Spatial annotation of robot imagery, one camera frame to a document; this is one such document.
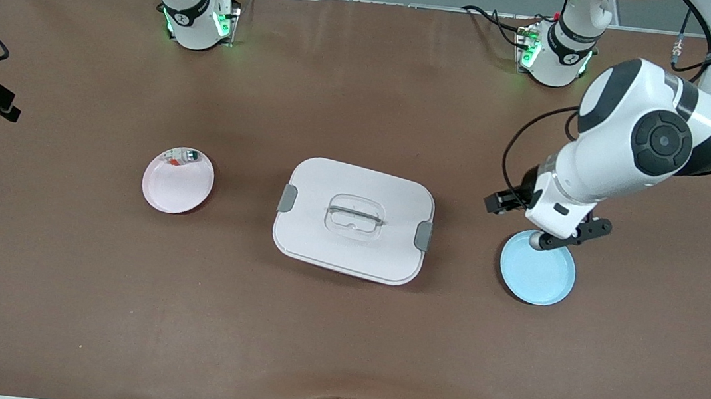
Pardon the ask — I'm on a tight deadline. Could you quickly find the light blue round plate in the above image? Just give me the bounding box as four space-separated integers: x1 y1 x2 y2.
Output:
496 227 581 310

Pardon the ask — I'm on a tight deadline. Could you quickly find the grey box latch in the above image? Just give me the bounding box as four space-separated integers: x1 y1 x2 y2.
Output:
277 183 299 215
412 220 434 253

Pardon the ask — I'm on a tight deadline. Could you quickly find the white lidded storage box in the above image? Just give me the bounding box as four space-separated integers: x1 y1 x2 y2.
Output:
267 152 440 291

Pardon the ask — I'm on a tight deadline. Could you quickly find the pink round plate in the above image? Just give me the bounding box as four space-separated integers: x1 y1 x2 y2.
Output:
139 142 218 219

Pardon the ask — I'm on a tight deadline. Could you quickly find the brown table mat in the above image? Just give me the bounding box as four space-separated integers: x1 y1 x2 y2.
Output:
0 0 711 399

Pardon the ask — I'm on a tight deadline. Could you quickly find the black arm base cable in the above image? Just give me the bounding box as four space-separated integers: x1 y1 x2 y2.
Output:
457 3 531 51

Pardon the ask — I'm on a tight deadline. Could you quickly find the green push-button switch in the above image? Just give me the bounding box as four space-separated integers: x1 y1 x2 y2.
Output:
162 146 201 170

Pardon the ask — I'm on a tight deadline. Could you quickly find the clear table edge rail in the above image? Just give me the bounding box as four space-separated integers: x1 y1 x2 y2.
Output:
276 0 711 50

